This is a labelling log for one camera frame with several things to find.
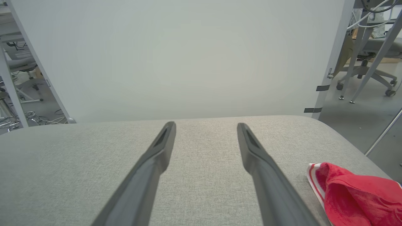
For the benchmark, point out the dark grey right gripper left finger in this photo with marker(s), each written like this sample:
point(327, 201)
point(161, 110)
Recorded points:
point(141, 188)

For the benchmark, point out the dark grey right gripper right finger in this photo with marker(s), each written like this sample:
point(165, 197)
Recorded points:
point(273, 188)

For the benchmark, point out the red and white shirt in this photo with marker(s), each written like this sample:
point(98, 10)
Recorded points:
point(355, 197)

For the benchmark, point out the dark tape strip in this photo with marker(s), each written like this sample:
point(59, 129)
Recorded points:
point(312, 110)
point(323, 88)

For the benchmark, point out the chrome metal tube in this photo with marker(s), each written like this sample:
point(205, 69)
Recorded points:
point(383, 133)

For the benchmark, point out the white partition panel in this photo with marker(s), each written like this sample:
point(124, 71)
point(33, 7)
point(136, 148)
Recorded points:
point(172, 62)

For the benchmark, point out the grey mesh office chair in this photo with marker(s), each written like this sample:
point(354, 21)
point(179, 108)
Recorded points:
point(22, 64)

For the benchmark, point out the white desk frame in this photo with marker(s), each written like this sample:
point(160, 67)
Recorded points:
point(377, 58)
point(13, 91)

